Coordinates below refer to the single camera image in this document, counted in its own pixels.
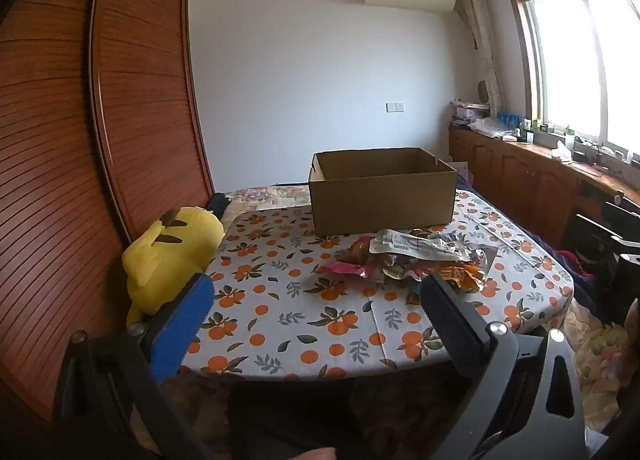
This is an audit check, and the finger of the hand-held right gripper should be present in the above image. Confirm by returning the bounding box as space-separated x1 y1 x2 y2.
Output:
607 234 640 261

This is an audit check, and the wooden counter cabinet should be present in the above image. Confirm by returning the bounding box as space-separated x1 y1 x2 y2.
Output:
448 124 640 245

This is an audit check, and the orange red snack packet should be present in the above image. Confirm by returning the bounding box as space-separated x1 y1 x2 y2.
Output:
430 264 488 293

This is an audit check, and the yellow plush toy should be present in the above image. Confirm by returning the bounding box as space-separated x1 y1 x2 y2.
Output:
122 206 225 325

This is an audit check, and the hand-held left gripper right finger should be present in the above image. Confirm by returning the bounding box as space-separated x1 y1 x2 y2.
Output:
419 272 587 460

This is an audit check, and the wooden slatted wardrobe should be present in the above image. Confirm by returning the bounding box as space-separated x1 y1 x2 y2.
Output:
0 0 217 421

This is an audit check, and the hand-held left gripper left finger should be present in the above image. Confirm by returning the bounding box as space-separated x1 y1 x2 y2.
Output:
52 272 216 460

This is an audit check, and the silver foil snack packet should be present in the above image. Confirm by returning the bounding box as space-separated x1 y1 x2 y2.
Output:
462 244 499 281

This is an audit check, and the wooden framed window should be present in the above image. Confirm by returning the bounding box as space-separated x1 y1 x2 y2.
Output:
500 0 640 165

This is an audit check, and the pink snack packet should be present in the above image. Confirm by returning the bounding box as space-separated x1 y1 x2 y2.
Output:
319 261 386 281

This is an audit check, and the clear plastic bag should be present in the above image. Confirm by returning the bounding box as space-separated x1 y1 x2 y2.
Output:
470 119 517 141

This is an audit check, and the stack of small boxes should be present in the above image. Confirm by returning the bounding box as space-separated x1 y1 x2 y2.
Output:
450 100 492 127

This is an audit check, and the black chair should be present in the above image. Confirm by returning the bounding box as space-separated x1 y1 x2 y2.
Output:
574 192 640 271

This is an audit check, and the orange brown snack packet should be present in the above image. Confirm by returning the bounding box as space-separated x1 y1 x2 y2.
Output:
345 236 388 265

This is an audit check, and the orange fruit print tablecloth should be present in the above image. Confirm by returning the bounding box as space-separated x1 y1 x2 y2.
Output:
182 190 574 382

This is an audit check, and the pale patterned curtain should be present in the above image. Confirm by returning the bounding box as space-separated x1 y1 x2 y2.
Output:
454 0 505 113

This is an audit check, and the brown cardboard box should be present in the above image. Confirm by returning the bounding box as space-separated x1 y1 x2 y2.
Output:
307 147 458 237

